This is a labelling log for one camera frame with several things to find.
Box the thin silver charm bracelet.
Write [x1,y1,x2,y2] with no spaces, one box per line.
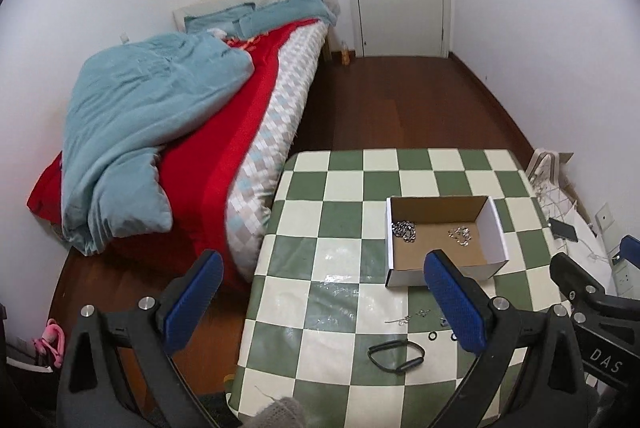
[447,225,473,248]

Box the teal blue duvet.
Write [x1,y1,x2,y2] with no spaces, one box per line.
[61,0,338,255]

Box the checkered pattern mattress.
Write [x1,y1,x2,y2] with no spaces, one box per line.
[224,20,329,281]

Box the pink object on floor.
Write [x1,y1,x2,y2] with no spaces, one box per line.
[32,318,66,368]

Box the teal pillow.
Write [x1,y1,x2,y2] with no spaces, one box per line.
[184,3,255,36]

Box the small orange bottle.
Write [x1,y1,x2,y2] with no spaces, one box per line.
[341,41,350,66]

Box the black smartphone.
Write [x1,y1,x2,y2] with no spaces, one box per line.
[548,218,578,243]

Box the black smart band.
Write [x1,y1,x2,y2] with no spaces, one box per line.
[367,339,426,376]

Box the red bed sheet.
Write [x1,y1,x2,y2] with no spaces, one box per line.
[27,18,319,288]

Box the white quilted tote bag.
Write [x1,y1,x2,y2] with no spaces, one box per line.
[525,148,576,222]

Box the white cardboard box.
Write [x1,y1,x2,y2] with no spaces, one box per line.
[385,196,510,287]

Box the green white checkered tablecloth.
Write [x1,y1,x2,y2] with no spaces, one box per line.
[226,147,576,428]

